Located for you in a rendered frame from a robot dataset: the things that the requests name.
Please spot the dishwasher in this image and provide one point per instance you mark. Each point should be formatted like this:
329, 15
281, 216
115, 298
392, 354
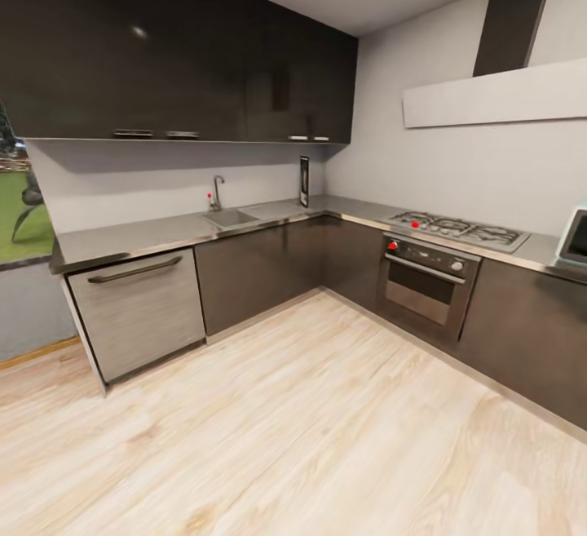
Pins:
140, 312

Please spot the oven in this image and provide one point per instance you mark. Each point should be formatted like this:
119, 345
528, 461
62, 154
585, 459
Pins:
427, 283

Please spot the cabinet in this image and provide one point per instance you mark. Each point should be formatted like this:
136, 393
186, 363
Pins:
164, 70
298, 75

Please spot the range hood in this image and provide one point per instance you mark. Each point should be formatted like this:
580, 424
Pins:
503, 88

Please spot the burner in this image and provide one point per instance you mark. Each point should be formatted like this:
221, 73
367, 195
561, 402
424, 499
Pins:
491, 236

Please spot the drop in sink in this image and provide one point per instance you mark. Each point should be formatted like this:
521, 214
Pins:
247, 214

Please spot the fixed window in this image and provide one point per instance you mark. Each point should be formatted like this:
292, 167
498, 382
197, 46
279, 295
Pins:
35, 317

